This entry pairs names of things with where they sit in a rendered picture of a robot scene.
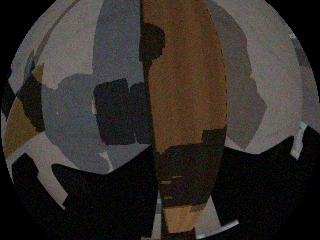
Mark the wooden rail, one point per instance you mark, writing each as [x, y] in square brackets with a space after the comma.
[186, 86]

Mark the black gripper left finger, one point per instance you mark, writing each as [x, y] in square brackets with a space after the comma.
[131, 190]

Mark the wooden post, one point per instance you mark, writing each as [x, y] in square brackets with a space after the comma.
[164, 235]

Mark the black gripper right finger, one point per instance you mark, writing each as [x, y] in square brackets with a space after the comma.
[240, 175]

